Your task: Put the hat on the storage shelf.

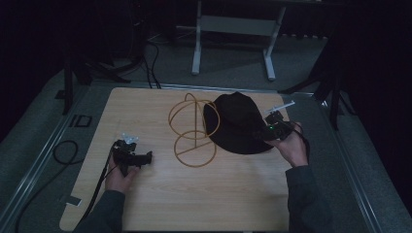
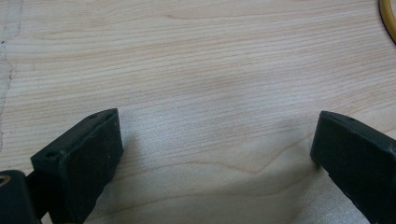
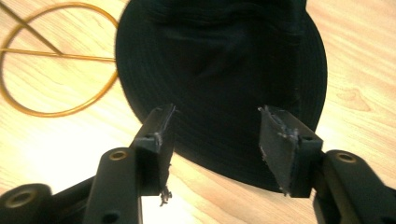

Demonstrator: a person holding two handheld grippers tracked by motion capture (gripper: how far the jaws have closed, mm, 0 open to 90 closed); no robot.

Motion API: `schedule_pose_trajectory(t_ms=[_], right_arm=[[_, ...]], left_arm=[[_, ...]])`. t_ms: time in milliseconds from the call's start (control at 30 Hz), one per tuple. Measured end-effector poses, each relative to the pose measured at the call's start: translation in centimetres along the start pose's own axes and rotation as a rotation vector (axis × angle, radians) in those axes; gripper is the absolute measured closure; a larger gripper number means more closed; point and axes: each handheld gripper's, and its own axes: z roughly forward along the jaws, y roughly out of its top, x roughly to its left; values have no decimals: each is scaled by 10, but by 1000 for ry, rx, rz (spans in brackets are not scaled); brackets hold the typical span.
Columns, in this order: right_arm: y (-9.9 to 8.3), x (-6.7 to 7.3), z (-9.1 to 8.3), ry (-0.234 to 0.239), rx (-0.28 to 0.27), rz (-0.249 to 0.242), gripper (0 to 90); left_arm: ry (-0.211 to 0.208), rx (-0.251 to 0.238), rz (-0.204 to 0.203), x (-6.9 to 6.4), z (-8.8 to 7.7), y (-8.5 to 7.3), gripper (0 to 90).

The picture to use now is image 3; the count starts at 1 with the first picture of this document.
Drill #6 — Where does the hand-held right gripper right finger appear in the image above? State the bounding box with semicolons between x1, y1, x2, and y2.
258;105;396;224

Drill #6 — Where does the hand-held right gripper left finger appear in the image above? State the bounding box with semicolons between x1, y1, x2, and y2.
82;103;177;224

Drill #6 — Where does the black bucket hat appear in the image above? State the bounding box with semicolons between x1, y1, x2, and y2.
115;0;329;193

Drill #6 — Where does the gold wire ring stand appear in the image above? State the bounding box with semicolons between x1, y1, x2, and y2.
0;2;120;119

